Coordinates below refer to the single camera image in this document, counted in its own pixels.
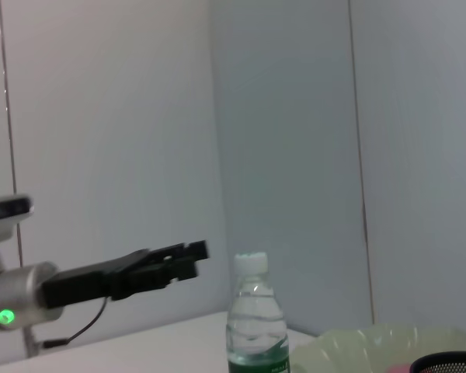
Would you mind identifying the clear green-label water bottle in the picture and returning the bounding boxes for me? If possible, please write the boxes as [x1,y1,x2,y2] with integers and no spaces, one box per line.
[225,251,291,373]

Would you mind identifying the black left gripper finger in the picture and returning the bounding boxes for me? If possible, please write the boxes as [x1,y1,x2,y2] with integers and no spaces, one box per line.
[146,239,211,266]
[113,258,200,302]

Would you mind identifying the dark left wrist cable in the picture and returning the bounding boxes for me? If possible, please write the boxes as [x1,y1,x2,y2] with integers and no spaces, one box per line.
[42,297,110,349]

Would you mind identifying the black mesh pen holder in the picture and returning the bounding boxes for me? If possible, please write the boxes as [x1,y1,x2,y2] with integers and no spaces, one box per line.
[409,351,466,373]

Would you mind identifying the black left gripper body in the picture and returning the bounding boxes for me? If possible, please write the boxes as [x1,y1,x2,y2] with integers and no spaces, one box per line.
[42,248,153,311]

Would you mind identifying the translucent green fruit plate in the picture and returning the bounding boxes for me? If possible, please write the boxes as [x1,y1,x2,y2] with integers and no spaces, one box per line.
[289,325,466,373]

